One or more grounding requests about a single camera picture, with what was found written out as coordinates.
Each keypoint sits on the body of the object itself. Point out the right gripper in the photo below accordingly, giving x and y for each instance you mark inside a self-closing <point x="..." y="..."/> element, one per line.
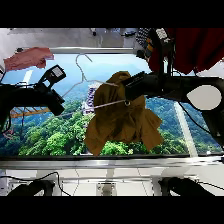
<point x="135" y="86"/>

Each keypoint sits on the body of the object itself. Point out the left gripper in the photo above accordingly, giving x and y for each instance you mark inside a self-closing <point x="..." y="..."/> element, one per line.
<point x="55" y="101"/>

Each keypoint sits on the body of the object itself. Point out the mustard long-sleeved shirt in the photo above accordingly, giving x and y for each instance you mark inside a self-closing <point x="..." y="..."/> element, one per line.
<point x="120" y="120"/>

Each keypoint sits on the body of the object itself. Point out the white clothes hanger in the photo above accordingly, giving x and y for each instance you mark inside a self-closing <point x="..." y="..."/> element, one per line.
<point x="80" y="71"/>

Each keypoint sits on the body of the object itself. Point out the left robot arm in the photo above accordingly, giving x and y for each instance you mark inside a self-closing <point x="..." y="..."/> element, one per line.
<point x="20" y="96"/>

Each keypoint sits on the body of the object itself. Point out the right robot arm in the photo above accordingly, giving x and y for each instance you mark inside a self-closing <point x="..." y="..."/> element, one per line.
<point x="173" y="87"/>

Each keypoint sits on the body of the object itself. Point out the checked garment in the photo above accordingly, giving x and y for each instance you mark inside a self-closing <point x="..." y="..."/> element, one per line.
<point x="143" y="36"/>

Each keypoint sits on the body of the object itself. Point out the pink garment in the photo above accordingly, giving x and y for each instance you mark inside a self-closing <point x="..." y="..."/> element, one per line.
<point x="26" y="58"/>

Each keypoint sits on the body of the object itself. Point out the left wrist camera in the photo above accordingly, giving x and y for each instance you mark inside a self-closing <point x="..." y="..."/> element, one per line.
<point x="53" y="74"/>

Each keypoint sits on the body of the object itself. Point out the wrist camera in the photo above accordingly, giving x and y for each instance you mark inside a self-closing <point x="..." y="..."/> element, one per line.
<point x="53" y="74"/>
<point x="163" y="43"/>

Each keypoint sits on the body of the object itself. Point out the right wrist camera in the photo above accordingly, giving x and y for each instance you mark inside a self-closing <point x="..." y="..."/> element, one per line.
<point x="163" y="43"/>

